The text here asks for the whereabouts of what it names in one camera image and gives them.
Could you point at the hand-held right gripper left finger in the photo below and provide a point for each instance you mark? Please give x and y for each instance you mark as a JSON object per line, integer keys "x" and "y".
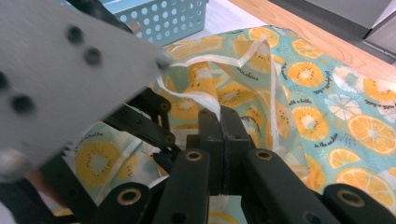
{"x": 214, "y": 146}

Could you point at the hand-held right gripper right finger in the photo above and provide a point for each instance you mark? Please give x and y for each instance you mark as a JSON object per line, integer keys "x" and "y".
{"x": 235, "y": 143}

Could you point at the light blue perforated plastic basket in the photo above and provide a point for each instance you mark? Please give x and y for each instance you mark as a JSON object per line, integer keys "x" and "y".
{"x": 168, "y": 21}

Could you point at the wooden table edge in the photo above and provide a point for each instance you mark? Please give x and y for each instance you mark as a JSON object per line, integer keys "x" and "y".
{"x": 327, "y": 40}

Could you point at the grey cabinet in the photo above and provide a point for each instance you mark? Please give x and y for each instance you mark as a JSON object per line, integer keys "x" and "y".
{"x": 342, "y": 15}

